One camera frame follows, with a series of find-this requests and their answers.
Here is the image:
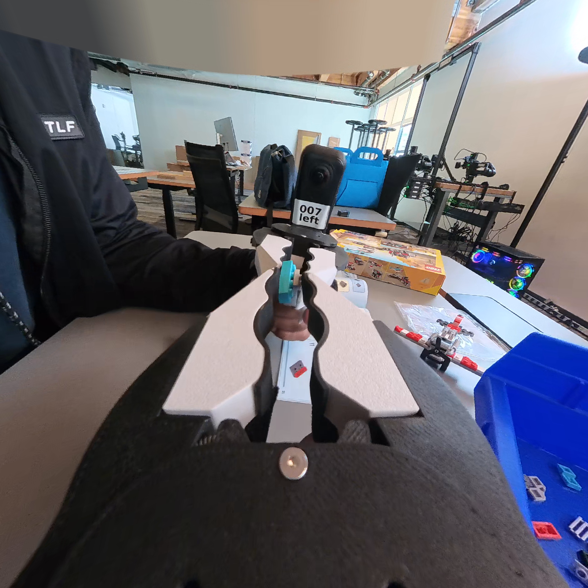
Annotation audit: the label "black light stand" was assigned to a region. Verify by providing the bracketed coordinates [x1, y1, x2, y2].
[510, 99, 588, 249]

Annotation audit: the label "blue storage bin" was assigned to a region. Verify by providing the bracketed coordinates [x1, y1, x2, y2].
[473, 332, 588, 588]

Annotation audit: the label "person's left hand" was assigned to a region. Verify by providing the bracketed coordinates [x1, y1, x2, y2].
[270, 304, 311, 343]

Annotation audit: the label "instruction booklet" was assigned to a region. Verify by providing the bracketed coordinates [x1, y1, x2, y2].
[275, 270, 372, 406]

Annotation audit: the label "lit computer tower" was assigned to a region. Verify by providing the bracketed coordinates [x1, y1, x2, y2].
[466, 241, 546, 300]

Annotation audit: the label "person's left forearm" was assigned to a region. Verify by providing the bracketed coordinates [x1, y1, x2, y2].
[99, 220, 259, 318]

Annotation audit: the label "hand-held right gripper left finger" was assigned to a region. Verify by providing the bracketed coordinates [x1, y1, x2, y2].
[162, 269, 278, 443]

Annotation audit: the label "teal toy brick plate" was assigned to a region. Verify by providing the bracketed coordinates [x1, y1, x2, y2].
[277, 259, 301, 306]

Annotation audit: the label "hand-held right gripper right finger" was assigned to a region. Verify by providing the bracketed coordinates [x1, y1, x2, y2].
[300, 270, 420, 443]

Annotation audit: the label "equipment rack with cables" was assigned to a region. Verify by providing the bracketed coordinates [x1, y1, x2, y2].
[404, 147, 525, 249]

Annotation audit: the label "computer monitor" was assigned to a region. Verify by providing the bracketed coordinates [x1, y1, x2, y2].
[213, 116, 239, 153]

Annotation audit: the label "dark navy backpack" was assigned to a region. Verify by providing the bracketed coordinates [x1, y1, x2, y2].
[254, 144, 297, 208]

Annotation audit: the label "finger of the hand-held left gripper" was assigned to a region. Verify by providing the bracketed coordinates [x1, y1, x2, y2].
[306, 246, 339, 288]
[254, 235, 294, 281]

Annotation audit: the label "red grey toy plane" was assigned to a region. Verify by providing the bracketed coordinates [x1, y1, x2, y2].
[395, 315, 488, 374]

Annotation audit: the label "loose toy bricks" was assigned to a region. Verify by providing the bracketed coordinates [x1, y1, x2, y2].
[523, 462, 588, 580]

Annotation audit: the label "speckled drawstring cord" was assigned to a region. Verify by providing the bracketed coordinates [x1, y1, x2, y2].
[0, 289, 41, 348]

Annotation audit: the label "leaning cardboard sheet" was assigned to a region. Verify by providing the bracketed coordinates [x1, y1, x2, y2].
[296, 130, 322, 159]

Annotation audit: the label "yellow toy set box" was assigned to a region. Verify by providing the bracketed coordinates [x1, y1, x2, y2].
[330, 229, 447, 296]

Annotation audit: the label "dark grey desk panel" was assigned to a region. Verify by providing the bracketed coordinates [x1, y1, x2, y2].
[448, 292, 552, 350]

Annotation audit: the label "blue felt bag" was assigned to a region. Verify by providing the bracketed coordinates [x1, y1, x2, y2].
[333, 146, 391, 210]

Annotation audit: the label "clear plastic bag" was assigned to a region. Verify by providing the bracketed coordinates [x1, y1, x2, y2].
[394, 301, 511, 369]

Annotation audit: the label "grey desk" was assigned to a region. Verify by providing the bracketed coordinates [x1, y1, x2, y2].
[0, 230, 588, 588]

